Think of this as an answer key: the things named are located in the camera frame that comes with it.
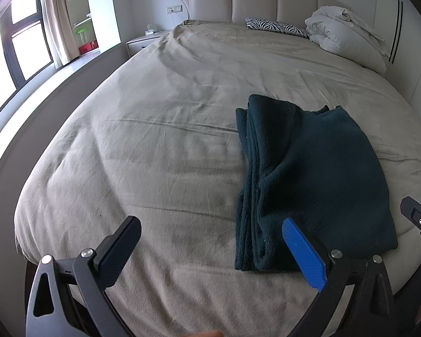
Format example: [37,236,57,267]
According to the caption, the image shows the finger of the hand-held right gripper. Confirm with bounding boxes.
[400,197,421,253]

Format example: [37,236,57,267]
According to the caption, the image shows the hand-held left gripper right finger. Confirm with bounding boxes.
[282,217,397,337]

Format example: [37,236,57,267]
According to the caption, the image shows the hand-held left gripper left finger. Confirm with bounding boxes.
[25,216,142,337]

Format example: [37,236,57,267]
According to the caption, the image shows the dark green fleece garment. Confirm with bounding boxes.
[234,94,399,272]

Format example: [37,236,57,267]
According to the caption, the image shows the bed with beige sheet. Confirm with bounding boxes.
[14,19,421,337]

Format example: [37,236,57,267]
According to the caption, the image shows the white wardrobe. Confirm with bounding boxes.
[374,0,421,137]

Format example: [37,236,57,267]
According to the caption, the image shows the white crumpled duvet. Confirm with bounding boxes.
[305,6,388,75]

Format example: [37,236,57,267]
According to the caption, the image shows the red box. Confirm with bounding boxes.
[78,40,99,55]

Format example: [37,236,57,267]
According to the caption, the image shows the white nightstand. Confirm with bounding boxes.
[126,30,171,57]

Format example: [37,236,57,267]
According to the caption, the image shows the black framed window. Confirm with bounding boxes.
[0,0,55,127]

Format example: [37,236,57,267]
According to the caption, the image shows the zebra print pillow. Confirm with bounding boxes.
[245,17,309,38]

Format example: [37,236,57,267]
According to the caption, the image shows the beige curtain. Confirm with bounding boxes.
[42,0,74,69]

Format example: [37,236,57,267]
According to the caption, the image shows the white wall shelf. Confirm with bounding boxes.
[64,0,100,57]

